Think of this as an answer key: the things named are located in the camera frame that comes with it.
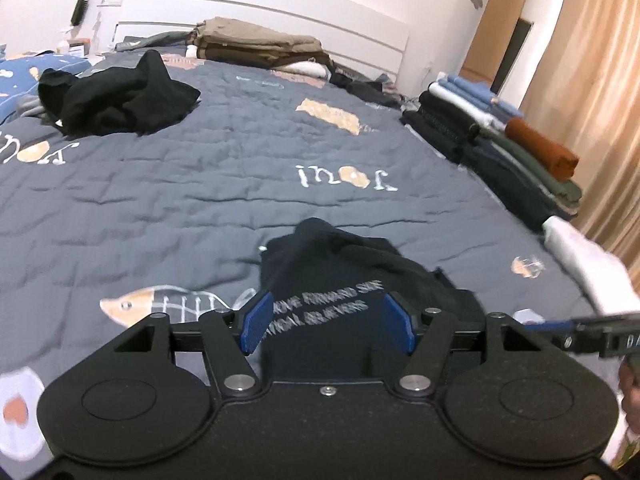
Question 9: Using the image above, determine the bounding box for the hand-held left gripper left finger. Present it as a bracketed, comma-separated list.
[114, 291, 276, 402]

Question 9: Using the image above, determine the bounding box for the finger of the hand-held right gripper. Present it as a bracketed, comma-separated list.
[524, 316, 603, 357]

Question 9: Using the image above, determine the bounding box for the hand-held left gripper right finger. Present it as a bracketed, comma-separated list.
[381, 291, 552, 403]

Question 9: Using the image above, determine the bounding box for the black printed hoodie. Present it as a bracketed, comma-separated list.
[259, 217, 489, 386]

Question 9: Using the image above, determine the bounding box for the row of folded clothes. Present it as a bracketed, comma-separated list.
[399, 74, 585, 233]

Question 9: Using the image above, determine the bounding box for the dark clothes pile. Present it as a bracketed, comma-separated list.
[329, 66, 407, 111]

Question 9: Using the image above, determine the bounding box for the person's right hand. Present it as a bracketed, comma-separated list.
[619, 359, 640, 431]

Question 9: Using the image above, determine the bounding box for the large white folded garment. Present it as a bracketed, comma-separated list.
[542, 215, 640, 317]

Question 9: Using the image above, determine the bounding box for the grey printed quilt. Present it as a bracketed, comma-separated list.
[0, 52, 623, 466]

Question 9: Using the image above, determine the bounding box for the beige curtain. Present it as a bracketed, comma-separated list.
[519, 0, 640, 273]

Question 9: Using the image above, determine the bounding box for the small white folded cloth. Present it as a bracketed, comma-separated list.
[272, 60, 332, 82]

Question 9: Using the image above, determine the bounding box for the black crumpled garment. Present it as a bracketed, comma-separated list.
[37, 50, 202, 137]

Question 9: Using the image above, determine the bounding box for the brown folded garment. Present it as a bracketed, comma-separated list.
[194, 42, 332, 69]

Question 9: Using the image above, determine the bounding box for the khaki folded garment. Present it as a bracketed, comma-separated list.
[192, 16, 322, 58]

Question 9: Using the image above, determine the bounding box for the grey folded garment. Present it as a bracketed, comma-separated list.
[114, 30, 199, 54]

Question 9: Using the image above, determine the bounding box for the white headboard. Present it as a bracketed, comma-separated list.
[97, 0, 412, 97]

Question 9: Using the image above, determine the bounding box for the wooden board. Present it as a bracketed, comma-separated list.
[459, 0, 531, 92]

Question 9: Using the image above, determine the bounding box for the blue printed pillow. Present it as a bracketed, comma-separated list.
[0, 54, 94, 127]

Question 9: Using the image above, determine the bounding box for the black hairbrush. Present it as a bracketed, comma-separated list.
[70, 0, 92, 29]

